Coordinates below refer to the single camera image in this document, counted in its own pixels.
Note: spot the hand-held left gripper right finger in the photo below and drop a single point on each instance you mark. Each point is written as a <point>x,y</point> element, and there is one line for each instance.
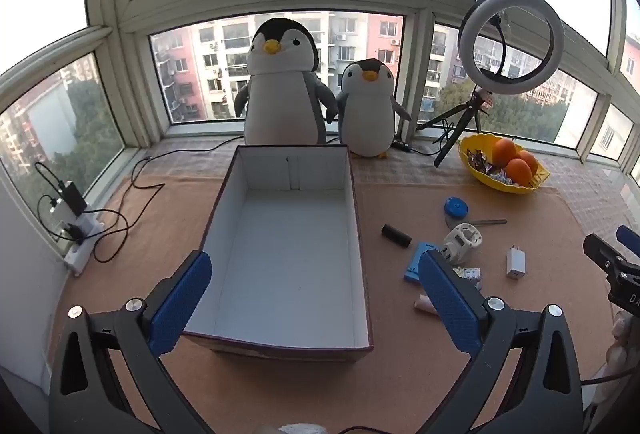
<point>447,299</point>

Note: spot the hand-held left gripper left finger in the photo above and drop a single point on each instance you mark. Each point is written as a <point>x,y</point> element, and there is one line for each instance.
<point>180,299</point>

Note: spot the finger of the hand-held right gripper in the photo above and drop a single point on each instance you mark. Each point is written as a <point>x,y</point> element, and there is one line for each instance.
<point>629,239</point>
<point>600,252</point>

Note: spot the patterned white lighter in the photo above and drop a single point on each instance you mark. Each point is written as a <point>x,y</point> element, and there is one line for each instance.
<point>469,274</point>

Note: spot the blue phone stand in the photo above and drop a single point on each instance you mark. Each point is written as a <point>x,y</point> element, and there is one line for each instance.
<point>417,264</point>

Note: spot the white plug-in device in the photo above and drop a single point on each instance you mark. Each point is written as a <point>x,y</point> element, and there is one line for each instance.
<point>465,241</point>

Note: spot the white charger adapter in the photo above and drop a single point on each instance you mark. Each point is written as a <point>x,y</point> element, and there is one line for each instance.
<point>516,261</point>

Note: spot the small black cylinder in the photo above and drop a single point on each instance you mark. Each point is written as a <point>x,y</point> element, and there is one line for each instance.
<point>396,235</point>

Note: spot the round blue tape measure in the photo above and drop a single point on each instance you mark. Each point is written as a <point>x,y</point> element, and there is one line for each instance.
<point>456,206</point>

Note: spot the white-lined cardboard box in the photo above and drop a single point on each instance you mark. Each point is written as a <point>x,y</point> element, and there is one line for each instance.
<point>285,254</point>

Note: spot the person's right hand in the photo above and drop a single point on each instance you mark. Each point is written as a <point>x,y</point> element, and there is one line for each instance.
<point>624,339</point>

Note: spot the small pink tube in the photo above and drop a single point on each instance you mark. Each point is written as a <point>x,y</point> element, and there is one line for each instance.
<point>424,304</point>

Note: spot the brown mat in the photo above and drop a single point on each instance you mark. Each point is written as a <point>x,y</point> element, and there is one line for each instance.
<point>410,389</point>

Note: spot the white power strip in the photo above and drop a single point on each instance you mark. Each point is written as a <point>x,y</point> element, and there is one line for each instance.
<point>80,259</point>

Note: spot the yellow fruit bowl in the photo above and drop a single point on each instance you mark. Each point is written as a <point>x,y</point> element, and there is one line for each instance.
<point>500,186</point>

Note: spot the black plug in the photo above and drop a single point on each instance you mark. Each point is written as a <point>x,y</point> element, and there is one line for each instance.
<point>76,232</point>

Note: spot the checkered cloth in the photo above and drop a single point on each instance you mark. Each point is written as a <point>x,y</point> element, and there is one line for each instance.
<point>400,169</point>

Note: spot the pile of wrapped candies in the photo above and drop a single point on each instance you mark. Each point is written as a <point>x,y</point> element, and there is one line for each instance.
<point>480,160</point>

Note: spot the white charger block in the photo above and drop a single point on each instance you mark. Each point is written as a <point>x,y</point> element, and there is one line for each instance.
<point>60,211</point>

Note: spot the black flat bar device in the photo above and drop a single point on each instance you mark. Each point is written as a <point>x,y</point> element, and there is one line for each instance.
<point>402,145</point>

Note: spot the small penguin plush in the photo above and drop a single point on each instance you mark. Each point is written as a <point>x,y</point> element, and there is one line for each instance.
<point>367,119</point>

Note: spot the large penguin plush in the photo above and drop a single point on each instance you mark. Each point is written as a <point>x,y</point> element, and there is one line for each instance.
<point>280,99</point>

